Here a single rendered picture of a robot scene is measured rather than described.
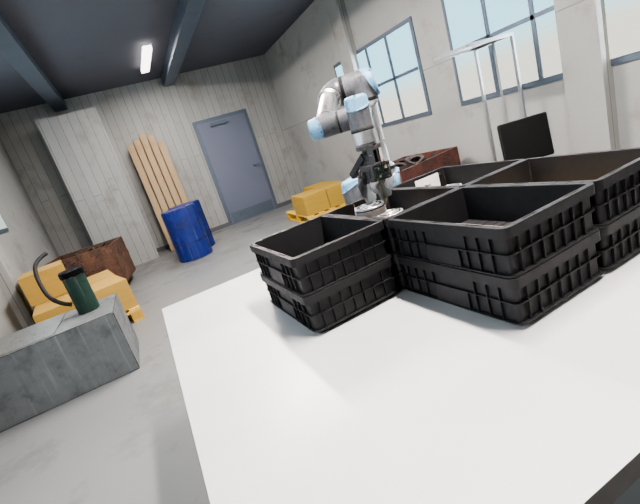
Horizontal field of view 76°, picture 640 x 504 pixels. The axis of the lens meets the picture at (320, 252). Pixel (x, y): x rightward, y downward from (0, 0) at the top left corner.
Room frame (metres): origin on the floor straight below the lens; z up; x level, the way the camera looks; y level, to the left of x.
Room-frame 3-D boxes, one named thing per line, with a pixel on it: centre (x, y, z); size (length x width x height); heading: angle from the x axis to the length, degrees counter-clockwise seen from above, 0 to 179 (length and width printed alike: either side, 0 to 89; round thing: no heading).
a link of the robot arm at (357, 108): (1.33, -0.25, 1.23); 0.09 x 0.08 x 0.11; 166
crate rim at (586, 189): (0.98, -0.42, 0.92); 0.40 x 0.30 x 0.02; 22
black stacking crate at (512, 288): (0.98, -0.42, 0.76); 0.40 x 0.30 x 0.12; 22
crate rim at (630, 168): (1.09, -0.69, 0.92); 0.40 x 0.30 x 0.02; 22
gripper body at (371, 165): (1.32, -0.24, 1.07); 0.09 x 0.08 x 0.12; 23
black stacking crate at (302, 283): (1.24, 0.01, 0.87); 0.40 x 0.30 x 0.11; 22
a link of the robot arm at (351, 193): (1.82, -0.24, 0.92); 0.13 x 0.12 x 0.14; 76
